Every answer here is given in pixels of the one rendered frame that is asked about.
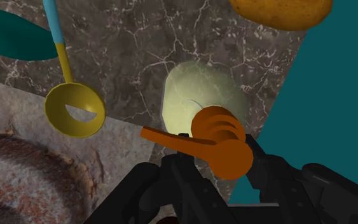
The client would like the brown potato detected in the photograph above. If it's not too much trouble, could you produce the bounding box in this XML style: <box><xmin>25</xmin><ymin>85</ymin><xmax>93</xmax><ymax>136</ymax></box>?
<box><xmin>228</xmin><ymin>0</ymin><xmax>334</xmax><ymax>32</ymax></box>

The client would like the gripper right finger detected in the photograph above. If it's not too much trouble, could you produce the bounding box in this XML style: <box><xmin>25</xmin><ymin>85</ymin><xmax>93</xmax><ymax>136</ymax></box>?
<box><xmin>244</xmin><ymin>133</ymin><xmax>358</xmax><ymax>224</ymax></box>

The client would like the teal flat curved object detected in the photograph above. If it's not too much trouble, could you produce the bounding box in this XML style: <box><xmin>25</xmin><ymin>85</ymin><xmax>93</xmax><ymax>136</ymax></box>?
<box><xmin>0</xmin><ymin>5</ymin><xmax>59</xmax><ymax>62</ymax></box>

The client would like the pale green egg-shaped object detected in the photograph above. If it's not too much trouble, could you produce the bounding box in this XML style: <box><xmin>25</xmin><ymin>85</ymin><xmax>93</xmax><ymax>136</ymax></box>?
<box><xmin>161</xmin><ymin>60</ymin><xmax>249</xmax><ymax>139</ymax></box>

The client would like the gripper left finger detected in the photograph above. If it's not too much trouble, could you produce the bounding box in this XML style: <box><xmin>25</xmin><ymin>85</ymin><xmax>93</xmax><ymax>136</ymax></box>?
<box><xmin>84</xmin><ymin>132</ymin><xmax>229</xmax><ymax>224</ymax></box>

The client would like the orange honey dipper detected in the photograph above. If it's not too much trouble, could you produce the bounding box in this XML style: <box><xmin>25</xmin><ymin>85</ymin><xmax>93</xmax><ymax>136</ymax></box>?
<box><xmin>139</xmin><ymin>105</ymin><xmax>254</xmax><ymax>181</ymax></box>

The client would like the yellow ladle with blue handle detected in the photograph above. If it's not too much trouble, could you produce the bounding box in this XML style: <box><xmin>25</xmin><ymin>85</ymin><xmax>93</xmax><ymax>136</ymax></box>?
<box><xmin>42</xmin><ymin>0</ymin><xmax>107</xmax><ymax>139</ymax></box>

